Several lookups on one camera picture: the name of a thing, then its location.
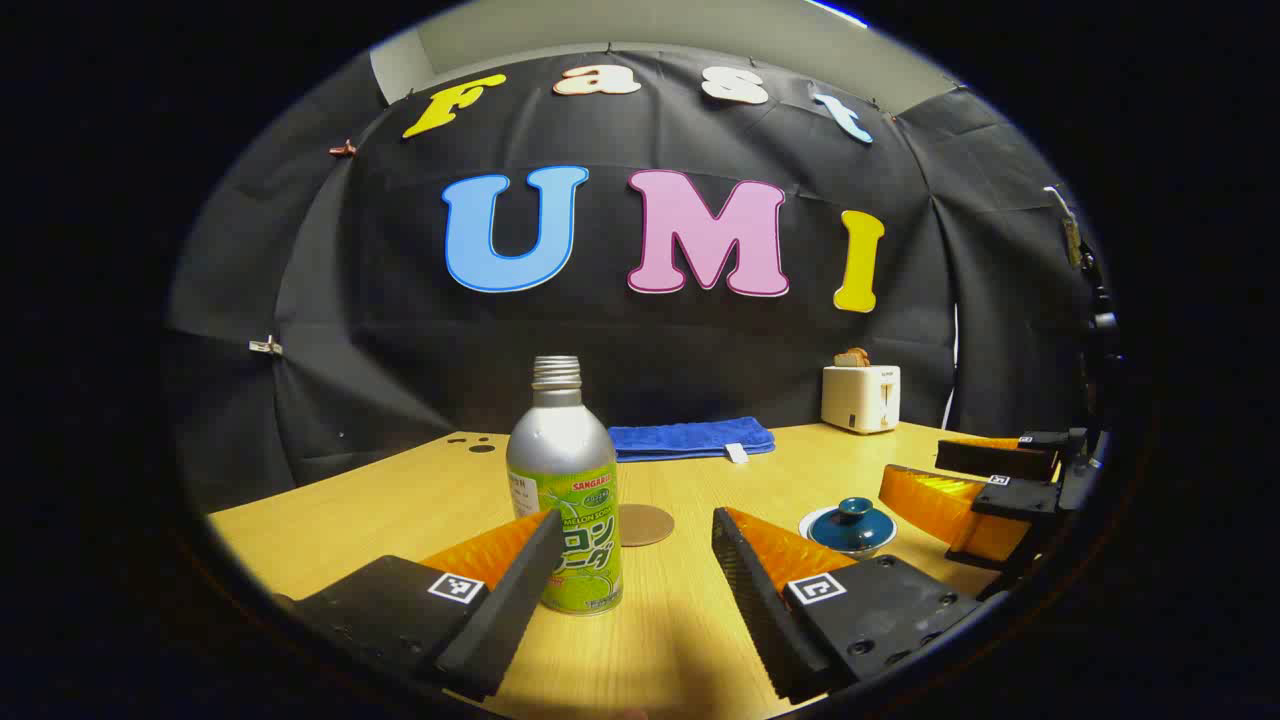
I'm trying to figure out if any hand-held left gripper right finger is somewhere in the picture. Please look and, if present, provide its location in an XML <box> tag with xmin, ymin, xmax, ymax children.
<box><xmin>711</xmin><ymin>506</ymin><xmax>987</xmax><ymax>706</ymax></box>

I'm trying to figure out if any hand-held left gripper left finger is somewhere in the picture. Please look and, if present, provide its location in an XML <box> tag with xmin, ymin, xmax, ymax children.
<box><xmin>275</xmin><ymin>508</ymin><xmax>566</xmax><ymax>703</ymax></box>

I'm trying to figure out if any dark blue teacup lid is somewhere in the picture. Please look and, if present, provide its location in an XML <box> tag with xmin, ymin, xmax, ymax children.
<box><xmin>808</xmin><ymin>497</ymin><xmax>891</xmax><ymax>553</ymax></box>

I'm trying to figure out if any white teacup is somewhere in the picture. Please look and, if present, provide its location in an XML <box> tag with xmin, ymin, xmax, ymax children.
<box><xmin>798</xmin><ymin>504</ymin><xmax>899</xmax><ymax>559</ymax></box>

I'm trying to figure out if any round brown coaster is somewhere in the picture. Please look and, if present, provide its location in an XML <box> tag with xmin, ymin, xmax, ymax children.
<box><xmin>618</xmin><ymin>504</ymin><xmax>676</xmax><ymax>548</ymax></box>

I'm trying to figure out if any silver water bottle green label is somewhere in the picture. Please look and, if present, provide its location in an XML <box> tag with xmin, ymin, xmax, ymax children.
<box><xmin>505</xmin><ymin>355</ymin><xmax>624</xmax><ymax>616</ymax></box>

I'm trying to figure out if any white toaster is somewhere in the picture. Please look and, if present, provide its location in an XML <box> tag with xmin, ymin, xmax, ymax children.
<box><xmin>821</xmin><ymin>364</ymin><xmax>902</xmax><ymax>435</ymax></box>

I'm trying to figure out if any blue folded towel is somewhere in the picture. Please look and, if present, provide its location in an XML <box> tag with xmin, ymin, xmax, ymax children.
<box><xmin>608</xmin><ymin>417</ymin><xmax>776</xmax><ymax>464</ymax></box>

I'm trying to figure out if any dark tripod stand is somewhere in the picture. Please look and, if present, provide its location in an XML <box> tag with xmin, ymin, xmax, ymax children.
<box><xmin>1043</xmin><ymin>184</ymin><xmax>1121</xmax><ymax>341</ymax></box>

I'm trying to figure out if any black backdrop cloth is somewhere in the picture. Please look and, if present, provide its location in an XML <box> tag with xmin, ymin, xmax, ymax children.
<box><xmin>165</xmin><ymin>45</ymin><xmax>1101</xmax><ymax>516</ymax></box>

